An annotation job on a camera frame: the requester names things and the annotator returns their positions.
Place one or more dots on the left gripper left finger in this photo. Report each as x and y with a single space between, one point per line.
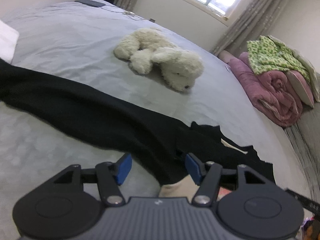
107 176

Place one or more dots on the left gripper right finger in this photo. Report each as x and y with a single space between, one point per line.
210 177

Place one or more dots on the cream beige garment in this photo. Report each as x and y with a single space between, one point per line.
186 187

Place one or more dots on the black garment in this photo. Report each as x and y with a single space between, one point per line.
159 142

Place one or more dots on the pink rolled quilt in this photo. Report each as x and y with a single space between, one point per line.
271 92

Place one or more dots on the pink white pillow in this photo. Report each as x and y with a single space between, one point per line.
301 87

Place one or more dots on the cream plush toy dog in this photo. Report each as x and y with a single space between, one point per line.
148 47

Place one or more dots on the light blue bed sheet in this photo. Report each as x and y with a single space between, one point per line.
76 42

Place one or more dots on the green patterned cloth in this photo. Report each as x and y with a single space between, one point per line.
265 55

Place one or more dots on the white folded garment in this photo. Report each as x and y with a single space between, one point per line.
8 41

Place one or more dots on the dark blue flat device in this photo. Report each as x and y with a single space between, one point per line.
91 3

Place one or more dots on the grey right curtain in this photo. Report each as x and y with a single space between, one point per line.
256 20

